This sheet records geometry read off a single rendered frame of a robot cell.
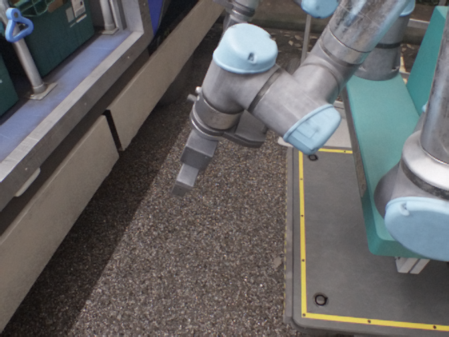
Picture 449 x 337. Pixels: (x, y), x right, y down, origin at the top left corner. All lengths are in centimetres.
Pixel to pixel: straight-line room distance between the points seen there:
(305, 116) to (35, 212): 83
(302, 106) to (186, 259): 105
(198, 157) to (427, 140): 33
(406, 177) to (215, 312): 99
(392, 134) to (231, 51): 51
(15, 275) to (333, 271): 88
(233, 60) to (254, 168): 129
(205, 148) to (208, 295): 87
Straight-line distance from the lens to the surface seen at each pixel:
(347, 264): 108
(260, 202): 156
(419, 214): 43
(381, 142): 82
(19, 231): 106
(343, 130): 199
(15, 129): 111
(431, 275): 115
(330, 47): 53
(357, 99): 93
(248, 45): 45
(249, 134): 55
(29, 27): 116
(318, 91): 48
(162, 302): 135
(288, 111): 45
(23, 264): 111
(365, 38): 51
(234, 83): 46
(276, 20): 302
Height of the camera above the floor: 123
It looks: 46 degrees down
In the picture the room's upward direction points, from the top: 2 degrees counter-clockwise
